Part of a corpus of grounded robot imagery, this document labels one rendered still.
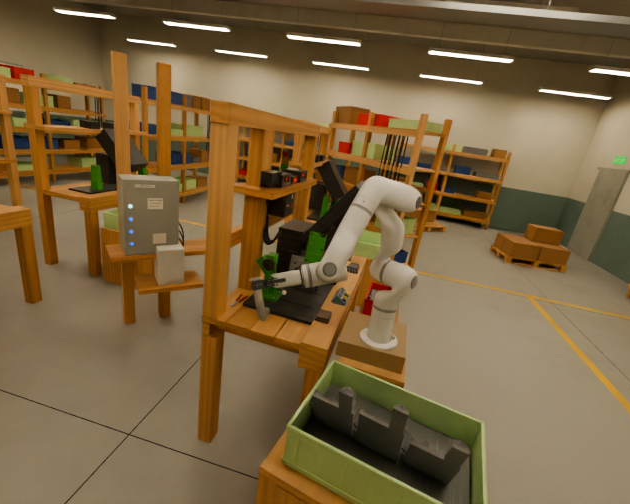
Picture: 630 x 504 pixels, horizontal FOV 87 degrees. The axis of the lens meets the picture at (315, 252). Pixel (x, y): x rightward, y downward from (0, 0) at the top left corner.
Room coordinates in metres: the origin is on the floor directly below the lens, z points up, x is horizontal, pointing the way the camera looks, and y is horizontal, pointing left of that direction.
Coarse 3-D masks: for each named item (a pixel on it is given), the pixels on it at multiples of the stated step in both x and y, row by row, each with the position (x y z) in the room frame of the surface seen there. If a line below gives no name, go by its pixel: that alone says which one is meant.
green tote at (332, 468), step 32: (320, 384) 1.08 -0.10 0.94; (352, 384) 1.18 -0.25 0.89; (384, 384) 1.13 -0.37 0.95; (416, 416) 1.07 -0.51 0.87; (448, 416) 1.03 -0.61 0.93; (288, 448) 0.84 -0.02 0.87; (320, 448) 0.80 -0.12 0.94; (480, 448) 0.89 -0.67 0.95; (320, 480) 0.79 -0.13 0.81; (352, 480) 0.75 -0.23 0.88; (384, 480) 0.72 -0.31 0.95; (480, 480) 0.77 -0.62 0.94
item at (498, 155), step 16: (400, 144) 10.18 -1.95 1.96; (448, 144) 10.04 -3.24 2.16; (400, 160) 10.23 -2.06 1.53; (448, 160) 10.39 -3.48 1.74; (496, 160) 9.72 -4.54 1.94; (464, 176) 9.84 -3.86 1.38; (480, 176) 9.85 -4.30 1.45; (496, 176) 9.77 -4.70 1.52; (448, 192) 9.98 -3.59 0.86; (480, 192) 9.85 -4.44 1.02; (496, 192) 9.71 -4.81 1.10; (432, 208) 10.05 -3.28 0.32; (448, 208) 10.34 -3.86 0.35
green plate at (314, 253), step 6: (312, 234) 2.09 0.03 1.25; (318, 234) 2.08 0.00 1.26; (312, 240) 2.08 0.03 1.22; (318, 240) 2.07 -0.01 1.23; (324, 240) 2.07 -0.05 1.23; (312, 246) 2.07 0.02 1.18; (318, 246) 2.06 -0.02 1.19; (324, 246) 2.05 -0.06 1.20; (306, 252) 2.06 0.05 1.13; (312, 252) 2.06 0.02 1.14; (318, 252) 2.05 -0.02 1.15; (306, 258) 2.05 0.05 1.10; (312, 258) 2.04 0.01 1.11; (318, 258) 2.04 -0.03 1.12
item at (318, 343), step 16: (336, 288) 2.09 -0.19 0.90; (352, 288) 2.13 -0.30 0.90; (336, 304) 1.86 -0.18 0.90; (336, 320) 1.66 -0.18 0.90; (304, 336) 1.46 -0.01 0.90; (320, 336) 1.48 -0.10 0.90; (336, 336) 1.63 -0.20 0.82; (304, 352) 1.40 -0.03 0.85; (320, 352) 1.38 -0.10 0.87; (304, 368) 1.40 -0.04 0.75; (320, 368) 1.38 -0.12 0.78
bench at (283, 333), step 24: (240, 288) 1.90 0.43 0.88; (240, 312) 1.62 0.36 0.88; (216, 336) 1.54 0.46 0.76; (264, 336) 1.45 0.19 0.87; (288, 336) 1.46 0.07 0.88; (216, 360) 1.53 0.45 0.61; (216, 384) 1.55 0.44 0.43; (312, 384) 1.39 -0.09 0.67; (216, 408) 1.56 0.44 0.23; (216, 432) 1.58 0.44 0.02
